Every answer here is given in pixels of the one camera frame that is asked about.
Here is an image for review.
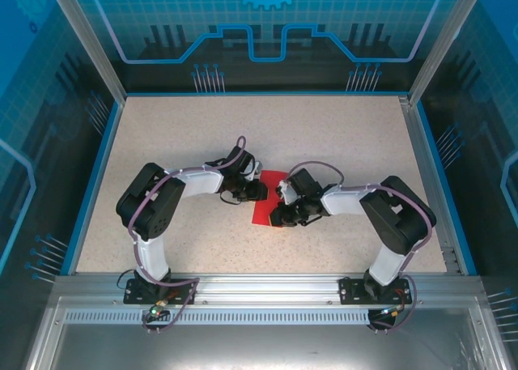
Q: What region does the aluminium base beam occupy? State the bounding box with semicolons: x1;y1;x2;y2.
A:
52;273;485;306

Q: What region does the cable connector green light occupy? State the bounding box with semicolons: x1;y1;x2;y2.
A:
147;300;169;321
379;304;406;319

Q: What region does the thin black left camera cable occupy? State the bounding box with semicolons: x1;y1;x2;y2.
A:
220;189;246;206

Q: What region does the grey metal floor plate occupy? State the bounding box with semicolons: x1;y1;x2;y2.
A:
23;296;511;370

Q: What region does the thin black camera cable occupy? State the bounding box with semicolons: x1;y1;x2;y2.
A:
220;189;246;206
297;215;325;229

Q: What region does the aluminium side rail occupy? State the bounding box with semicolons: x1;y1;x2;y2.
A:
398;96;462;274

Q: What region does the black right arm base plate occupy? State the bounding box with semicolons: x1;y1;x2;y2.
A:
338;276;410;305

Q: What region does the red paper sheet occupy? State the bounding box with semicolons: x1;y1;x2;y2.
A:
250;169;289;228

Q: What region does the thin black right camera cable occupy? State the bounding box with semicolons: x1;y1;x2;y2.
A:
297;215;325;229

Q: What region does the aluminium frame post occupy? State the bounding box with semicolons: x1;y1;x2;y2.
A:
43;0;127;104
408;0;486;104

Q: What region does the slotted grey cable duct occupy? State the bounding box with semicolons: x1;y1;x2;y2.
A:
63;309;372;326

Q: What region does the right cable connector green light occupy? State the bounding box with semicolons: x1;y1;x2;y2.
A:
379;304;406;319

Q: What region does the blue printed rear panel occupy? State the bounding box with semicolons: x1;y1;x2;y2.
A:
66;0;466;94

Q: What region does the blue table border strip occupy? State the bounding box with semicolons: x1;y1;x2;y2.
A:
416;102;478;276
60;100;125;276
121;90;412;99

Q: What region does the blue printed side panel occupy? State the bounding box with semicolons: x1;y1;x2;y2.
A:
0;0;122;370
420;0;518;306

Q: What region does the left cable connector green light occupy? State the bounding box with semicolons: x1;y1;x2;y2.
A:
147;300;169;321

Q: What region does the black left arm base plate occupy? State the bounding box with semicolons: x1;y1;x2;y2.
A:
123;278;198;305

